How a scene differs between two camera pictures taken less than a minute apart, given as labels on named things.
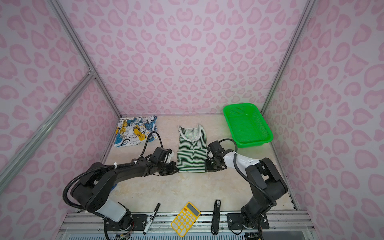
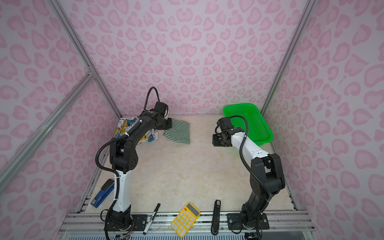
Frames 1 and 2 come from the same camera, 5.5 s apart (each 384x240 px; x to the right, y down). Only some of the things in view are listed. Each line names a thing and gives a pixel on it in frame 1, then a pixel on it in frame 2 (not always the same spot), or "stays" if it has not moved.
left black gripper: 173,164 → 169,125
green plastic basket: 247,125 stays
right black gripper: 207,167 → 215,142
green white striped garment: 192,150 → 179,132
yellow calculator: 185,219 stays
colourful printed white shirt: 131,131 stays
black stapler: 216,217 stays
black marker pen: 153,216 stays
